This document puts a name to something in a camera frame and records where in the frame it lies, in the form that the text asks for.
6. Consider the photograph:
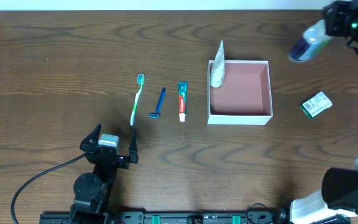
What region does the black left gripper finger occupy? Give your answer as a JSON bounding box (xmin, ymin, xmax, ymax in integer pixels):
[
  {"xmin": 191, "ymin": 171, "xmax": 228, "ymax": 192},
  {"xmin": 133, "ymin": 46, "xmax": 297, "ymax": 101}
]
[
  {"xmin": 129, "ymin": 129, "xmax": 138, "ymax": 159},
  {"xmin": 87, "ymin": 124, "xmax": 101, "ymax": 144}
]

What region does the clear bottle blue liquid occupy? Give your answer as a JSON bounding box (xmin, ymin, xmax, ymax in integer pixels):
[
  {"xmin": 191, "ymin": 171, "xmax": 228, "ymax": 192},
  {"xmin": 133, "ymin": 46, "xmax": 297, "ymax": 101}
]
[{"xmin": 288, "ymin": 19, "xmax": 332, "ymax": 62}]

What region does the green white soap packet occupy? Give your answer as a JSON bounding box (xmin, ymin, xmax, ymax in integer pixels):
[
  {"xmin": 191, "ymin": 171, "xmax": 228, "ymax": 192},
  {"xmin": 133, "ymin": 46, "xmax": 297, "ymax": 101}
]
[{"xmin": 300, "ymin": 91, "xmax": 333, "ymax": 119}]

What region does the Colgate toothpaste tube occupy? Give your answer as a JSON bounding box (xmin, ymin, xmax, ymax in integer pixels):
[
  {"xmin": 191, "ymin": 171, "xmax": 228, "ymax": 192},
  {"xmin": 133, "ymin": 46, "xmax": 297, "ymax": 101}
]
[{"xmin": 178, "ymin": 82, "xmax": 188, "ymax": 123}]

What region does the white floral lotion tube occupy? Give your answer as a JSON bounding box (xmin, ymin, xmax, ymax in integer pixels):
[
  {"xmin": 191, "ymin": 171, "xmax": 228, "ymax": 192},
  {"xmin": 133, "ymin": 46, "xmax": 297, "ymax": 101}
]
[{"xmin": 209, "ymin": 40, "xmax": 226, "ymax": 88}]

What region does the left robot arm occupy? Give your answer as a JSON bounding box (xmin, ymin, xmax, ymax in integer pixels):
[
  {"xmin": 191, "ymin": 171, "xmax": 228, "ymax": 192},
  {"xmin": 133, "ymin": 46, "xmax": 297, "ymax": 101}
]
[{"xmin": 67, "ymin": 124, "xmax": 139, "ymax": 224}]

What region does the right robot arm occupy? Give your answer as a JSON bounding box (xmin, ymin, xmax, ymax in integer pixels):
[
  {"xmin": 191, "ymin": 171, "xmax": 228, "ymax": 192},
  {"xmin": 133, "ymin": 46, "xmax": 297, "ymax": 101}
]
[{"xmin": 281, "ymin": 0, "xmax": 358, "ymax": 223}]

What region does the blue disposable razor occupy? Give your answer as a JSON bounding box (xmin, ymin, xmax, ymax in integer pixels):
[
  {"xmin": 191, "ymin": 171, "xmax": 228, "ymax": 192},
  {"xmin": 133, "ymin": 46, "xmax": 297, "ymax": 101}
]
[{"xmin": 148, "ymin": 87, "xmax": 166, "ymax": 119}]

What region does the green white toothbrush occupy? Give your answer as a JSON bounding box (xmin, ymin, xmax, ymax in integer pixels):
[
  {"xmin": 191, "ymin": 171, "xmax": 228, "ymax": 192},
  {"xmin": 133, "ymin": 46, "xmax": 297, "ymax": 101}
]
[{"xmin": 130, "ymin": 73, "xmax": 145, "ymax": 126}]

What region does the white box pink interior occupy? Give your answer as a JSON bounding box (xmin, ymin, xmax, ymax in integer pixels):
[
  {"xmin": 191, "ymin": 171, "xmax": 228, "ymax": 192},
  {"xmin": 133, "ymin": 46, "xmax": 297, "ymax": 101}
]
[{"xmin": 207, "ymin": 60, "xmax": 273, "ymax": 126}]

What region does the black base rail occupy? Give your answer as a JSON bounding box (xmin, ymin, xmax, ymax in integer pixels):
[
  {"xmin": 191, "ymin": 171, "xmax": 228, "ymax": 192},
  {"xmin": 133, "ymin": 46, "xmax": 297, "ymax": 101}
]
[{"xmin": 39, "ymin": 208, "xmax": 291, "ymax": 224}]

